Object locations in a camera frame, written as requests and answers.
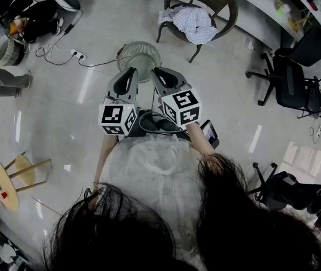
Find person's right forearm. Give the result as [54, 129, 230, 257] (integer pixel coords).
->
[185, 122, 216, 157]

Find white blue checked shirt clothes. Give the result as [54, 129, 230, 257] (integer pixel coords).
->
[171, 6, 220, 45]

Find grey white woven basket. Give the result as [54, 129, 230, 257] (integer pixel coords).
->
[0, 34, 25, 67]

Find black office chair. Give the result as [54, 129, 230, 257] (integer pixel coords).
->
[245, 27, 321, 115]
[248, 162, 321, 217]

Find yellow stand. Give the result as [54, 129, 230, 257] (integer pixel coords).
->
[287, 15, 313, 34]

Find person's left forearm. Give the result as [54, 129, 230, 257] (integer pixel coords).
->
[93, 135, 119, 193]

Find person's white blouse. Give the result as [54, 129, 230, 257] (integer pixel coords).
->
[101, 133, 206, 268]

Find white power strip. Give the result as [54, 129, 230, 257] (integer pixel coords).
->
[70, 49, 87, 61]

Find black power cable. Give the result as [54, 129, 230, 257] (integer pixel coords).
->
[77, 56, 119, 68]

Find orange bag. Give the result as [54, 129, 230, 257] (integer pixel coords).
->
[9, 20, 27, 37]

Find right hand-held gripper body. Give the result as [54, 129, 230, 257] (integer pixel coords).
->
[150, 65, 203, 130]

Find black adapter cable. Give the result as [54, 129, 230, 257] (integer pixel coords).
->
[35, 8, 84, 66]

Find grey slatted laundry basket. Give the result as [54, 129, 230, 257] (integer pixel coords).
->
[116, 41, 162, 83]

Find person's black trousers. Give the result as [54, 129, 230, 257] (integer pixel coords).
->
[132, 109, 191, 138]

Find white coiled cable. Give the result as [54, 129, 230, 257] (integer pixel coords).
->
[24, 42, 72, 56]

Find black screen device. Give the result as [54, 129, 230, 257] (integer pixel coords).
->
[200, 119, 220, 150]

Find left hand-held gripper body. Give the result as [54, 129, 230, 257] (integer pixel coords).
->
[98, 66, 141, 137]

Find green yellow object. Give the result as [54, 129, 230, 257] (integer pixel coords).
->
[275, 0, 292, 14]

